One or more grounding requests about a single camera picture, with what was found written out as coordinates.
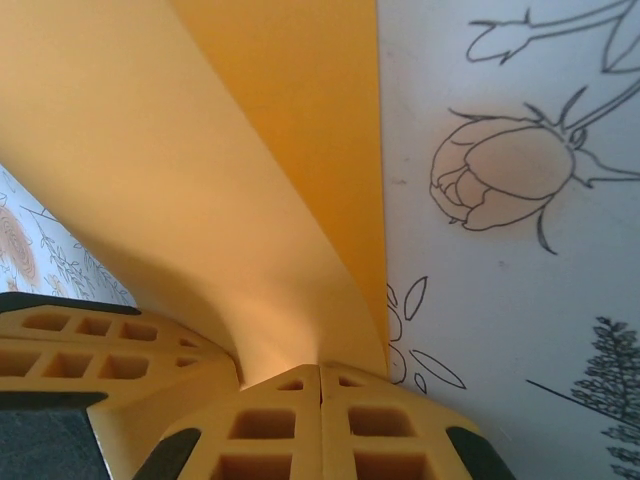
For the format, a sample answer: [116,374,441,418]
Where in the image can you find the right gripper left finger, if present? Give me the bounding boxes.
[139,364,324,480]

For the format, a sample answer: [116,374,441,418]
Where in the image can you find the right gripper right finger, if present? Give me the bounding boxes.
[320,362,517,480]

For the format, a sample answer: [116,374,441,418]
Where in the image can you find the orange paper sheet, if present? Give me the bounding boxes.
[0,0,391,389]

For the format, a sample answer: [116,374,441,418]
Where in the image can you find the floral printed tablecloth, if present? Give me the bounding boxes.
[0,0,640,480]

